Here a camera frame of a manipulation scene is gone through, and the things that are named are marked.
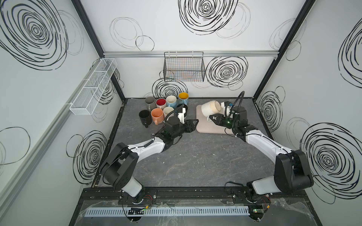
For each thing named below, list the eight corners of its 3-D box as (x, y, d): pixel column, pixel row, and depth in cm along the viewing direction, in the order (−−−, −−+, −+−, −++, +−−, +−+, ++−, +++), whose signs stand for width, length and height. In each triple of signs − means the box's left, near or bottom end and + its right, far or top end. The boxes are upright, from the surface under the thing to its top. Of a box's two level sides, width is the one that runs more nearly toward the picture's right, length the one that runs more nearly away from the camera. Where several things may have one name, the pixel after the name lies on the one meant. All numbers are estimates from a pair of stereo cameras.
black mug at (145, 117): (139, 128, 102) (136, 121, 96) (142, 116, 110) (139, 109, 103) (150, 128, 102) (148, 121, 96) (152, 116, 110) (150, 109, 103)
